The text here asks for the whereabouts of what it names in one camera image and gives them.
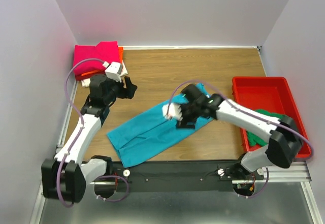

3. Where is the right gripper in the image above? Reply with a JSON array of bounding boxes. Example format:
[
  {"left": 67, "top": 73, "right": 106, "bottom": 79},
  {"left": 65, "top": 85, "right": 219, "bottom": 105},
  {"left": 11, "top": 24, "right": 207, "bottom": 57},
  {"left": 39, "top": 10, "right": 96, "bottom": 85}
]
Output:
[{"left": 175, "top": 103, "right": 200, "bottom": 131}]

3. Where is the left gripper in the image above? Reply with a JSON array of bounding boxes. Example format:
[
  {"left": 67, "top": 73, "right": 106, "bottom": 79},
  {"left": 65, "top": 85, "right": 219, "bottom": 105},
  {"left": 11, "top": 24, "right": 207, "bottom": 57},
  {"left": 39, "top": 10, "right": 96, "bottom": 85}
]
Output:
[{"left": 105, "top": 73, "right": 138, "bottom": 104}]

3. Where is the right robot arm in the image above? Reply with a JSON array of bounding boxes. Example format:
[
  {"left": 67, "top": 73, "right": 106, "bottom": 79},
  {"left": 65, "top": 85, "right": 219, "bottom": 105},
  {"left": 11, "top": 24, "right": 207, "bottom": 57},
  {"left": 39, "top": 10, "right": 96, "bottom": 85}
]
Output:
[{"left": 166, "top": 84, "right": 303, "bottom": 179}]

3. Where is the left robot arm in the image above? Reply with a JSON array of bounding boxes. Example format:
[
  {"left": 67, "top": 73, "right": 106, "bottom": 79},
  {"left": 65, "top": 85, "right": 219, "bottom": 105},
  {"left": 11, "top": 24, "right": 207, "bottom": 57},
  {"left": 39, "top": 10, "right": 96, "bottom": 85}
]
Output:
[{"left": 41, "top": 74, "right": 138, "bottom": 208}]

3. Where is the orange folded t shirt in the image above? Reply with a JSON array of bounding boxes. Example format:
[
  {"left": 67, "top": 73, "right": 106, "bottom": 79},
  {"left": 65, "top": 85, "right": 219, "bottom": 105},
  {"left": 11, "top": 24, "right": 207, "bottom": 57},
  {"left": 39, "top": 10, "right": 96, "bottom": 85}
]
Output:
[{"left": 81, "top": 46, "right": 124, "bottom": 77}]

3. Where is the pink folded t shirt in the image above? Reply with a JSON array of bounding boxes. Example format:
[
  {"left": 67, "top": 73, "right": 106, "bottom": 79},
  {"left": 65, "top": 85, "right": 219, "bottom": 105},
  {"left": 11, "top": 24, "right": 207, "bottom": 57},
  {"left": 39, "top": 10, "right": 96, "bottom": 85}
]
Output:
[{"left": 73, "top": 41, "right": 121, "bottom": 75}]

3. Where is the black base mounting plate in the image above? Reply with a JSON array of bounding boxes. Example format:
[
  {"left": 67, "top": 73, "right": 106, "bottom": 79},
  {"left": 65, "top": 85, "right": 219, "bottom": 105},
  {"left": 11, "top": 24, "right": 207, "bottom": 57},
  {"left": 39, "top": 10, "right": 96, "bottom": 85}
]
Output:
[{"left": 93, "top": 159, "right": 265, "bottom": 199}]

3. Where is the green t shirt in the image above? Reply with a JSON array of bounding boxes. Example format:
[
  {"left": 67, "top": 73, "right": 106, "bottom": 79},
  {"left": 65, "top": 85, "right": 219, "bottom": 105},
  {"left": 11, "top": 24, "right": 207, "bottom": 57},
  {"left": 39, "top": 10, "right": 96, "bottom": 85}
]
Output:
[{"left": 246, "top": 109, "right": 284, "bottom": 147}]

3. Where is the red plastic bin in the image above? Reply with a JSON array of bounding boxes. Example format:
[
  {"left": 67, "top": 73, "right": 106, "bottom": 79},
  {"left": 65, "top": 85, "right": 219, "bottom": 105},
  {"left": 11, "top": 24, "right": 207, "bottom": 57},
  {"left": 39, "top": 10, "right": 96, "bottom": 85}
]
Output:
[{"left": 231, "top": 76, "right": 312, "bottom": 158}]

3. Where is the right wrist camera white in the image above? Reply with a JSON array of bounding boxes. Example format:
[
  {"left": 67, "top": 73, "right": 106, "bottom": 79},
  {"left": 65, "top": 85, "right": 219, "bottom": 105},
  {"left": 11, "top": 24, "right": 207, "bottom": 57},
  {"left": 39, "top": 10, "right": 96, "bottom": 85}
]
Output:
[{"left": 162, "top": 103, "right": 183, "bottom": 121}]

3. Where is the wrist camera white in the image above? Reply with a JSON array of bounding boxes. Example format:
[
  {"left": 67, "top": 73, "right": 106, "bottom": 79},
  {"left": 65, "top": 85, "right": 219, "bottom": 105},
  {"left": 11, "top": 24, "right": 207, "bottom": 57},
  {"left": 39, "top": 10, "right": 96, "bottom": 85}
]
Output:
[
  {"left": 105, "top": 62, "right": 123, "bottom": 82},
  {"left": 162, "top": 103, "right": 183, "bottom": 121}
]

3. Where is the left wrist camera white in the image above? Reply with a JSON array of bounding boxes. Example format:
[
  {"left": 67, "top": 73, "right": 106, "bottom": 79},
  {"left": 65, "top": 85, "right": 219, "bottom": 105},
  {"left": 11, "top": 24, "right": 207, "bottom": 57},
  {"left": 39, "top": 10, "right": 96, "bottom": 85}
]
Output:
[{"left": 105, "top": 62, "right": 123, "bottom": 82}]

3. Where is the aluminium frame rail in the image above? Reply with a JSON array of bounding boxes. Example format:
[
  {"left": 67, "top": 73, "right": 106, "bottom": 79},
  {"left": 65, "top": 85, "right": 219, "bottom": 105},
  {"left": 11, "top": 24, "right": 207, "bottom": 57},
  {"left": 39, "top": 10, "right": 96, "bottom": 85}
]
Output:
[{"left": 28, "top": 81, "right": 312, "bottom": 224}]

